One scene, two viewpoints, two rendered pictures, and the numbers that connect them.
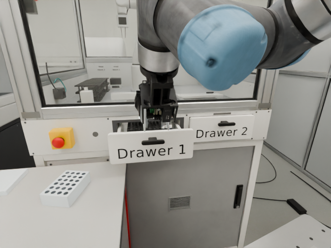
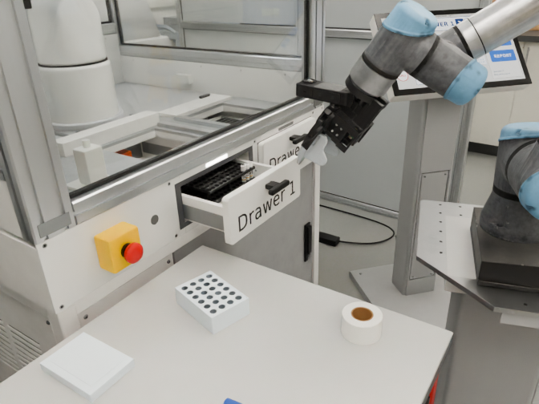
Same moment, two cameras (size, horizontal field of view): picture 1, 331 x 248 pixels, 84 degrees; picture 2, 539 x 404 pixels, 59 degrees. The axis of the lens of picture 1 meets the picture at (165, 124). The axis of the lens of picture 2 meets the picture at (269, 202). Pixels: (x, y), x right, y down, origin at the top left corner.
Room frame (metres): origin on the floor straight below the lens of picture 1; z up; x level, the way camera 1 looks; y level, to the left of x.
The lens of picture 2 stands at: (-0.11, 0.76, 1.34)
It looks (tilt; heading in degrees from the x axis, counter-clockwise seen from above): 26 degrees down; 313
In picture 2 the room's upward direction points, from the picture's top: 2 degrees counter-clockwise
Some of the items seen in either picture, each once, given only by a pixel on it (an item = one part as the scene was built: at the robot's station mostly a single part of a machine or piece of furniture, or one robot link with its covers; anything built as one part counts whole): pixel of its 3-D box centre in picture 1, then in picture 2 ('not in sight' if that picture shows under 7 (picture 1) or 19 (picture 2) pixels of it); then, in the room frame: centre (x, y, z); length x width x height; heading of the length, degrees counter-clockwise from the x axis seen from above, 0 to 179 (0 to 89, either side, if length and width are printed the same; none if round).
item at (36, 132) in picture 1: (149, 105); (104, 148); (1.19, 0.10, 0.87); 1.02 x 0.95 x 0.14; 99
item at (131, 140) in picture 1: (152, 145); (265, 196); (0.58, 0.05, 0.87); 0.29 x 0.02 x 0.11; 99
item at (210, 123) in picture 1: (221, 128); (289, 147); (0.75, -0.25, 0.87); 0.29 x 0.02 x 0.11; 99
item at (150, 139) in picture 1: (152, 140); (274, 186); (0.55, 0.04, 0.91); 0.07 x 0.04 x 0.01; 99
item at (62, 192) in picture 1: (67, 187); (212, 300); (0.48, 0.31, 0.78); 0.12 x 0.08 x 0.04; 174
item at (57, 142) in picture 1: (58, 142); (131, 252); (0.60, 0.38, 0.88); 0.04 x 0.03 x 0.04; 99
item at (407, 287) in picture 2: not in sight; (431, 196); (0.59, -0.93, 0.51); 0.50 x 0.45 x 1.02; 146
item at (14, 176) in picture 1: (4, 181); (87, 364); (0.52, 0.54, 0.77); 0.13 x 0.09 x 0.02; 10
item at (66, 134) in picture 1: (62, 138); (119, 247); (0.64, 0.39, 0.88); 0.07 x 0.05 x 0.07; 99
